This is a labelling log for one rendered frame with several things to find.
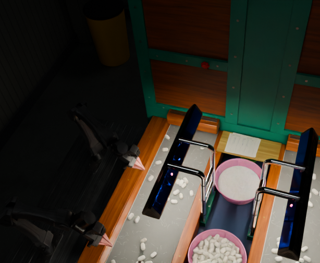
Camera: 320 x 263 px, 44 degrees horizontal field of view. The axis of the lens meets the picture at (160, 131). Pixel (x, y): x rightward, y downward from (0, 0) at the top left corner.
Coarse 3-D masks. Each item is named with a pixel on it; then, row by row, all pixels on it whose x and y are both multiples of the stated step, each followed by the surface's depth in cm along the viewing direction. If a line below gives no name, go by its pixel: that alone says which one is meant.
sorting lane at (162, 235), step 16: (176, 128) 236; (160, 160) 222; (192, 160) 220; (192, 176) 213; (144, 192) 209; (176, 208) 201; (128, 224) 198; (144, 224) 197; (160, 224) 196; (176, 224) 195; (128, 240) 192; (160, 240) 190; (176, 240) 190; (112, 256) 187; (128, 256) 187; (160, 256) 185
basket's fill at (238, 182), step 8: (232, 168) 215; (240, 168) 215; (248, 168) 214; (224, 176) 212; (232, 176) 211; (240, 176) 211; (248, 176) 210; (256, 176) 210; (224, 184) 208; (232, 184) 209; (240, 184) 208; (248, 184) 207; (256, 184) 207; (224, 192) 205; (232, 192) 205; (240, 192) 205; (248, 192) 205
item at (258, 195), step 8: (272, 160) 169; (280, 160) 169; (264, 168) 173; (296, 168) 166; (304, 168) 165; (264, 176) 178; (264, 184) 184; (256, 192) 163; (264, 192) 160; (272, 192) 159; (280, 192) 158; (256, 200) 166; (296, 200) 156; (256, 208) 172; (256, 216) 178; (248, 232) 192
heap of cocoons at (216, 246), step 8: (208, 240) 188; (216, 240) 189; (224, 240) 187; (200, 248) 187; (208, 248) 187; (216, 248) 185; (224, 248) 184; (232, 248) 186; (192, 256) 184; (200, 256) 184; (208, 256) 183; (216, 256) 182; (224, 256) 183; (232, 256) 181; (240, 256) 182
